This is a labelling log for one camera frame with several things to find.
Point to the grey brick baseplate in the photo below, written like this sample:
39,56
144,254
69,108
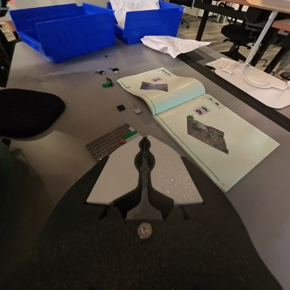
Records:
106,142

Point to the open instruction booklet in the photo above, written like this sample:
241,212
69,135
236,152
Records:
204,136

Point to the blue plastic bin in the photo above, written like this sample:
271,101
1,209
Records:
74,40
149,25

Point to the black jacket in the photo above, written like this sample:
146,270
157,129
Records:
4,56

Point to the crumpled white paper bag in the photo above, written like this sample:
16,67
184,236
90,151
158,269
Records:
176,44

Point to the black padded cushion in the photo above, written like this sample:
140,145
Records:
27,113

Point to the small white paper bag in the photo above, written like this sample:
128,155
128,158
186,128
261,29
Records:
223,64

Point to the black square tile brick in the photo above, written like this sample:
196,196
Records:
121,108

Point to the grey desk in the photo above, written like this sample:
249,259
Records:
200,54
68,102

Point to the tall white paper bag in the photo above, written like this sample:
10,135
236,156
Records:
133,11

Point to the black office chair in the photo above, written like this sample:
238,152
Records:
237,34
185,21

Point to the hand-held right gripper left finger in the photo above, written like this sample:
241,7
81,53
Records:
113,181

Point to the wooden desk with black legs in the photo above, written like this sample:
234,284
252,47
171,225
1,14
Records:
202,20

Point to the dark grey small brick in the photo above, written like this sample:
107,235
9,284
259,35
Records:
99,72

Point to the light grey round brick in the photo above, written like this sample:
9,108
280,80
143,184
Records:
137,110

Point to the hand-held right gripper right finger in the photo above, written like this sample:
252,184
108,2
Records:
176,181

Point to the green brick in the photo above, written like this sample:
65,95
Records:
107,84

